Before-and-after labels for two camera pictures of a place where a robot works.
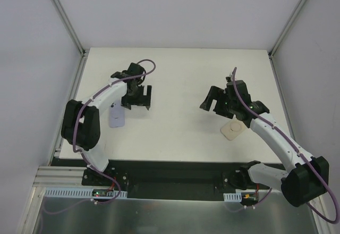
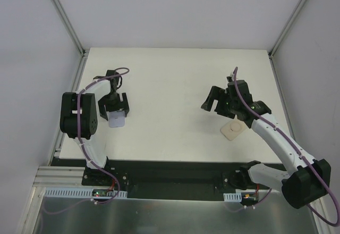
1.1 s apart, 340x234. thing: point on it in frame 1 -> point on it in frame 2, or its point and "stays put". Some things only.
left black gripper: (136, 102) -> (113, 105)
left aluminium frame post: (64, 17) stays put
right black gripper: (219, 105) stays put
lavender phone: (116, 114) stays put
